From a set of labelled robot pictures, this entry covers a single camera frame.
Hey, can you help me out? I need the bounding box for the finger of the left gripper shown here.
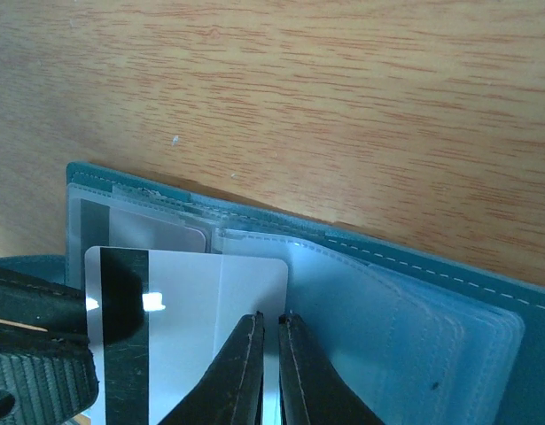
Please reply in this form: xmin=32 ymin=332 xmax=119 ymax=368
xmin=0 ymin=267 xmax=98 ymax=424

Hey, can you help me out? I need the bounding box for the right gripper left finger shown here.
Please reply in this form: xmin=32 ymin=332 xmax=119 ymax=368
xmin=161 ymin=312 xmax=265 ymax=425

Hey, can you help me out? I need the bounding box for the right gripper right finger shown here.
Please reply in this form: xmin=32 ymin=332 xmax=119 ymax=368
xmin=278 ymin=313 xmax=382 ymax=425

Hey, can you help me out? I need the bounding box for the teal leather card holder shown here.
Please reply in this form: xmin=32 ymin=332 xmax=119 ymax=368
xmin=0 ymin=162 xmax=545 ymax=424

